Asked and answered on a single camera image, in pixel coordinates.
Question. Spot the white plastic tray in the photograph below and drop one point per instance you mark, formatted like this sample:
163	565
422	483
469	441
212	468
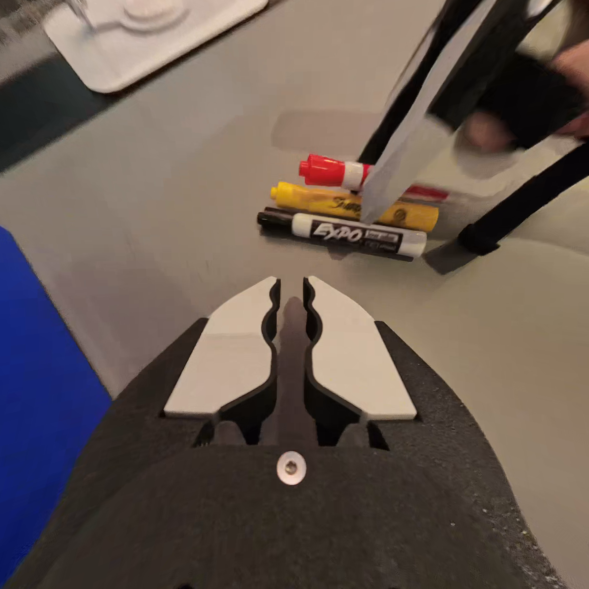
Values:
138	60

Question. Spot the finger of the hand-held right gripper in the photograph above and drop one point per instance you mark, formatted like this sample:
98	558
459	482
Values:
386	129
405	152

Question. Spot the person's right hand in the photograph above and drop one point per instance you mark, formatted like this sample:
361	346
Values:
487	131

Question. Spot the red dry-erase marker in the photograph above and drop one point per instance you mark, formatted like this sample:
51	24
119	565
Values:
322	170

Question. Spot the blue plastic bin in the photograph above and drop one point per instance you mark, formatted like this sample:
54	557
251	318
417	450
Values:
37	391

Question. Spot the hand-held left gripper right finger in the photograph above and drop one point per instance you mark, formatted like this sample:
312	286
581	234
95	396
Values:
359	363

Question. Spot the black dry-erase marker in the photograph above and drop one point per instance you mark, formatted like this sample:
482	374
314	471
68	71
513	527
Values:
303	225

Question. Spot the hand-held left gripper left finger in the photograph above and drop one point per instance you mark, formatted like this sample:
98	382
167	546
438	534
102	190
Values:
221	363

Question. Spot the yellow highlighter marker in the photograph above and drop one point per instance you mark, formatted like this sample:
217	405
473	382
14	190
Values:
303	198

